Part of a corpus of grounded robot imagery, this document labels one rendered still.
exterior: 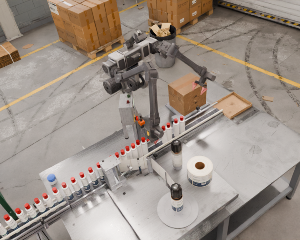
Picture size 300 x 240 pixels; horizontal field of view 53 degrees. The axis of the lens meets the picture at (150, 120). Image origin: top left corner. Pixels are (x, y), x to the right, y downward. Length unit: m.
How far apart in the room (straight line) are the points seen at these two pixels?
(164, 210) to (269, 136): 1.21
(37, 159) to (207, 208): 2.58
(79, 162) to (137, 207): 0.77
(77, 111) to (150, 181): 2.48
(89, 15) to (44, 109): 1.82
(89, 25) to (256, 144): 3.80
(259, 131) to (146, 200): 1.25
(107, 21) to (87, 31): 0.47
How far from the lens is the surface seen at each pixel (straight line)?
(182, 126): 2.72
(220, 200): 2.39
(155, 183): 2.47
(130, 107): 2.24
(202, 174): 2.34
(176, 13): 6.03
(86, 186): 2.51
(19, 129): 4.82
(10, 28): 7.49
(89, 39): 5.71
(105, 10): 5.79
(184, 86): 2.95
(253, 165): 2.68
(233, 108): 3.15
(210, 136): 2.85
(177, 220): 2.28
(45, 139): 4.45
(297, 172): 3.19
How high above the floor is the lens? 2.91
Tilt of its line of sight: 43 degrees down
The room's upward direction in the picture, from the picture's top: 8 degrees counter-clockwise
